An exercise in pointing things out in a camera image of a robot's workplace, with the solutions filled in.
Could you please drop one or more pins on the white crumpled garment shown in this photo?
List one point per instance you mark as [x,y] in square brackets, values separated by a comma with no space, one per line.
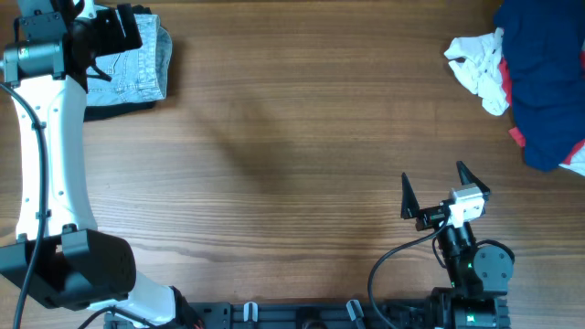
[476,63]

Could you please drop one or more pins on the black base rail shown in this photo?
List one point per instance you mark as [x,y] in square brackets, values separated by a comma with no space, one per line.
[410,314]

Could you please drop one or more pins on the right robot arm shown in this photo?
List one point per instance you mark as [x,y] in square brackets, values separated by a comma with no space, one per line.
[479,271]

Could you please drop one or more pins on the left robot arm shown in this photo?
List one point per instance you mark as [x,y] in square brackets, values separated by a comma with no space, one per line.
[60,259]

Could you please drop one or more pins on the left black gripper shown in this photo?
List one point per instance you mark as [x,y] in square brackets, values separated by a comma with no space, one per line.
[112,23]

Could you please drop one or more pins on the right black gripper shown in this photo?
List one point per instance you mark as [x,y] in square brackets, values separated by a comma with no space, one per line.
[429,217]

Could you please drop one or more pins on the navy blue red garment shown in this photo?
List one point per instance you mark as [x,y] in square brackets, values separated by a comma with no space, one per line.
[542,44]

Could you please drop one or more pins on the folded black shorts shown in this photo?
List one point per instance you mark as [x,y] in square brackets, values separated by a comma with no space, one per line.
[102,113]

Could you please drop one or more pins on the light blue denim shorts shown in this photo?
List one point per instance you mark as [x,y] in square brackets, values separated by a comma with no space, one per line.
[139,75]

